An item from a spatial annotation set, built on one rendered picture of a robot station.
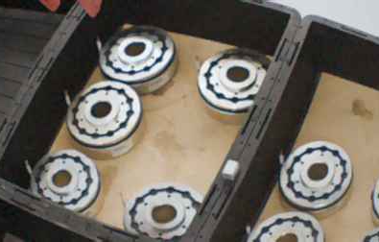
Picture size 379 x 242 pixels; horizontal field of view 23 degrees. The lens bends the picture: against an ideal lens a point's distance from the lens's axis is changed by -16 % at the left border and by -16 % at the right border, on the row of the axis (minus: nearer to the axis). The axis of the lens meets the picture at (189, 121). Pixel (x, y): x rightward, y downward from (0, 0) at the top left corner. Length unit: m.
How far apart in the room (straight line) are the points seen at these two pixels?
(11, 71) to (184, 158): 0.33
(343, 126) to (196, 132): 0.20
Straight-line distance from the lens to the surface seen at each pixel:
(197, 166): 1.30
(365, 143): 1.30
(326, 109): 1.34
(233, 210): 1.16
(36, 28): 1.53
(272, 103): 1.22
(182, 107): 1.36
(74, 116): 1.34
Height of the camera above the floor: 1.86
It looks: 50 degrees down
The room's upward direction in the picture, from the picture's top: 12 degrees counter-clockwise
